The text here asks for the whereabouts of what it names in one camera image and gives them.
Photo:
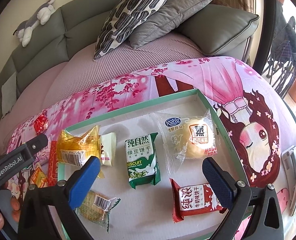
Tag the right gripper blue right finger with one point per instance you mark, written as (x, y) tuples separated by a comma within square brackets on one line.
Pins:
[(220, 181)]

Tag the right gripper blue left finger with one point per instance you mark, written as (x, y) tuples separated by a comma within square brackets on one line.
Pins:
[(81, 181)]

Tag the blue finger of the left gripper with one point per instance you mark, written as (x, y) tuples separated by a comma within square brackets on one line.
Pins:
[(25, 154)]

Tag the green clear pastry packet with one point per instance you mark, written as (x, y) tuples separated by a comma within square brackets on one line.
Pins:
[(96, 208)]

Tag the orange yellow snack packet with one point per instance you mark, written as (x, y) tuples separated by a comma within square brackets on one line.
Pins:
[(39, 178)]

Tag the red gold cake packet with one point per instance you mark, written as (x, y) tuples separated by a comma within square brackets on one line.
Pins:
[(52, 175)]

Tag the red triangular snack packet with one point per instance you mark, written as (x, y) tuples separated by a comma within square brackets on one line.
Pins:
[(40, 124)]

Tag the red milk biscuit pack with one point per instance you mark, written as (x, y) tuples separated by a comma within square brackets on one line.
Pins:
[(193, 200)]

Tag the yellow transparent cake packet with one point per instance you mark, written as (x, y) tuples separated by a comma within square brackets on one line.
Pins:
[(76, 150)]

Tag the cream pastry packet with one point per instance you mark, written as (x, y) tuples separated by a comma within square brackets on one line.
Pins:
[(108, 144)]

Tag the clear steamed cake packet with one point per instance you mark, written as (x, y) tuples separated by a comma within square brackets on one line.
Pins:
[(186, 137)]

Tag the green mung bean biscuit pack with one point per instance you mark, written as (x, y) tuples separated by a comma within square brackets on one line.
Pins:
[(142, 162)]

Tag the pink swiss roll packet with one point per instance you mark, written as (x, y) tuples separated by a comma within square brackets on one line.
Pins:
[(42, 157)]

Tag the light grey small cushion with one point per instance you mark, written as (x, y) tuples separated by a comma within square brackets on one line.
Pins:
[(9, 94)]

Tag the pink cartoon tablecloth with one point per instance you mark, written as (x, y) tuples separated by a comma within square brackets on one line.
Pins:
[(257, 120)]

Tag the teal white cardboard tray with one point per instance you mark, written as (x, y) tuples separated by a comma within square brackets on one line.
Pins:
[(146, 212)]

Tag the pink sofa seat cover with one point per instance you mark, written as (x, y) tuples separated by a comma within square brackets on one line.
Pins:
[(82, 72)]

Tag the grey white plush toy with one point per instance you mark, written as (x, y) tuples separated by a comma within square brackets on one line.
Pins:
[(40, 17)]

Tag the grey green sofa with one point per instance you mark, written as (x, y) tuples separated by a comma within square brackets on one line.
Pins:
[(54, 35)]

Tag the black folding chair outside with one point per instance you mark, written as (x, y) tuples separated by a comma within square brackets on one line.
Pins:
[(280, 69)]

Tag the grey pillow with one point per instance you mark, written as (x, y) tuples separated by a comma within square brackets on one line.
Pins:
[(166, 19)]

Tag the black white patterned pillow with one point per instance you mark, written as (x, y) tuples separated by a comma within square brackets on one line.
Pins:
[(121, 22)]

